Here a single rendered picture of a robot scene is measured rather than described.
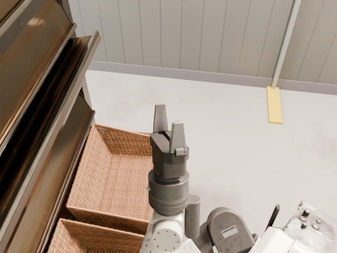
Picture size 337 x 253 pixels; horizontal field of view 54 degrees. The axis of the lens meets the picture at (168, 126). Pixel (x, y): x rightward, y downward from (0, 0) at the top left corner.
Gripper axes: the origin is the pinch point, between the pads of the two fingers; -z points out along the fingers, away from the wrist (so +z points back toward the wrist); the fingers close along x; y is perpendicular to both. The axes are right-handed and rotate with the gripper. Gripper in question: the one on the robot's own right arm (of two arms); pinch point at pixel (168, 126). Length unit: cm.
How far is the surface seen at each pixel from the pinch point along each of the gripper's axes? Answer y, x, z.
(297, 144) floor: -172, -156, 99
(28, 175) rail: 30.9, -30.4, 22.2
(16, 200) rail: 34.0, -23.8, 25.3
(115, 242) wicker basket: 4, -69, 85
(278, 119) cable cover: -171, -184, 85
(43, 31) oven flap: 23, -81, -11
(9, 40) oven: 33, -58, -11
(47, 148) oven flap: 25, -41, 20
